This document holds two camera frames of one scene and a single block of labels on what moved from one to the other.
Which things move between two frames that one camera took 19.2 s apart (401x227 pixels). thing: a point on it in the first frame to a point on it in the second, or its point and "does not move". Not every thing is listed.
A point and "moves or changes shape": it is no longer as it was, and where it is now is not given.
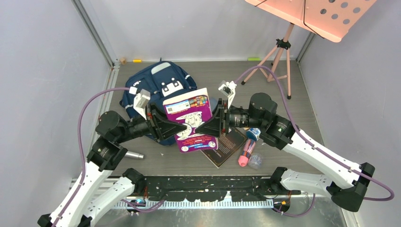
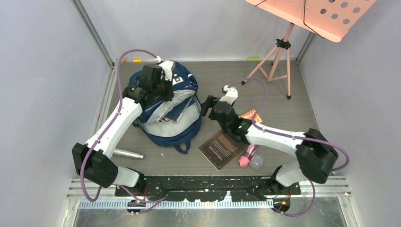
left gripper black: [159, 125] to [169, 93]
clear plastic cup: [255, 161] does not move
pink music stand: [332, 20] does not move
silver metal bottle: [134, 155] does not move
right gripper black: [221, 119] to [210, 102]
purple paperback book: [193, 110] moves or changes shape
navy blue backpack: [164, 80] moves or changes shape
